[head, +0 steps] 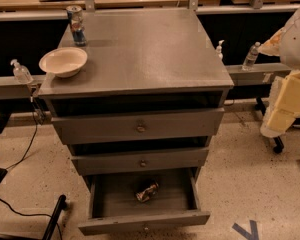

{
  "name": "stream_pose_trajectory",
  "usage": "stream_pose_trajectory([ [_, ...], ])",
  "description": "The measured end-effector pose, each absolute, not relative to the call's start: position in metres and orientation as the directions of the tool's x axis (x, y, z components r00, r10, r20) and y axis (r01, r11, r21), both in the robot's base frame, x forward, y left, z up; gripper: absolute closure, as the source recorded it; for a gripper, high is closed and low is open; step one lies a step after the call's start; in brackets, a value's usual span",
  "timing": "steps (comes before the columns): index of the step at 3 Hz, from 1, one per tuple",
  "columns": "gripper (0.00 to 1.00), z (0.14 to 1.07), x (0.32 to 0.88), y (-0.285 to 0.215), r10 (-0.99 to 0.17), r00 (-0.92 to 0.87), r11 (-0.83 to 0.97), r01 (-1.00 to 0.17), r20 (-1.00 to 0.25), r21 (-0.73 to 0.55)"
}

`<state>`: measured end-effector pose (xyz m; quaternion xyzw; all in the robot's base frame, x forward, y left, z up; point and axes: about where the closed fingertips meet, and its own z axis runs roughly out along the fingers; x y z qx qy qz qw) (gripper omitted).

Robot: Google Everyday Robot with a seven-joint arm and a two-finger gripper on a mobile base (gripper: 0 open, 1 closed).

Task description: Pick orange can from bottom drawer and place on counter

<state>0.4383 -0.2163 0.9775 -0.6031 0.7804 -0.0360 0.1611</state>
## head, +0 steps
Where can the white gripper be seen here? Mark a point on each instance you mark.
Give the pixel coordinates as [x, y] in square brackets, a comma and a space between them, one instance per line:
[297, 44]

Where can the crushed orange can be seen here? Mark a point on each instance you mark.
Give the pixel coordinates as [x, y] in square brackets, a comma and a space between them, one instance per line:
[146, 191]

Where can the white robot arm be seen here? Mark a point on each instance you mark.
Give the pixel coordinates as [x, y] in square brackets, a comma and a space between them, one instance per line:
[285, 43]

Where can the grey middle drawer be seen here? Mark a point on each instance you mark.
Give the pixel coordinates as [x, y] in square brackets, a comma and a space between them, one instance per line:
[139, 161]

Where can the grey drawer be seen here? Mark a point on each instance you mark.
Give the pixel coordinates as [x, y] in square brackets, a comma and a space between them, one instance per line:
[139, 161]
[138, 126]
[114, 207]

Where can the grey drawer cabinet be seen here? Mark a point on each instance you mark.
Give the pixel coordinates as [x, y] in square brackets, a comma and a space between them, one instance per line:
[141, 61]

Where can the grey top drawer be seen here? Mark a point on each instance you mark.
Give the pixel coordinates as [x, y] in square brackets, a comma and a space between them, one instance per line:
[138, 126]

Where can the grey bottom drawer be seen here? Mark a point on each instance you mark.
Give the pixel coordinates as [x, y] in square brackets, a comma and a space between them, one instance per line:
[114, 207]

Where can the blue silver energy can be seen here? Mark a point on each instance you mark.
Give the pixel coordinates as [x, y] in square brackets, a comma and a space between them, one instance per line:
[75, 18]

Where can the black wheeled table leg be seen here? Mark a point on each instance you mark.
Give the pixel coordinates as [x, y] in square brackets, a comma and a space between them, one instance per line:
[279, 146]

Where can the clear water bottle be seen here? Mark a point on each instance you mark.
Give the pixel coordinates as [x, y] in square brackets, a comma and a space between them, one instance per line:
[251, 57]

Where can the white pump bottle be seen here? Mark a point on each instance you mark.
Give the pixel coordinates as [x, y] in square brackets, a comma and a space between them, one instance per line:
[219, 49]

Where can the white bowl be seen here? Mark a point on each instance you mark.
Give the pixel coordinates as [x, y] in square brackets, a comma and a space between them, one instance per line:
[63, 62]

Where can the black stand leg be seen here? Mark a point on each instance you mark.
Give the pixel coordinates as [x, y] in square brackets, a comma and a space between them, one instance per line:
[60, 206]

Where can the clear pump sanitizer bottle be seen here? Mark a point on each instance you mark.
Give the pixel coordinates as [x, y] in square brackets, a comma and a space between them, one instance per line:
[21, 72]

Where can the grey metal rail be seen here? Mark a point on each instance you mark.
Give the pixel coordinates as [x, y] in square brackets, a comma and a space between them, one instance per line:
[261, 74]

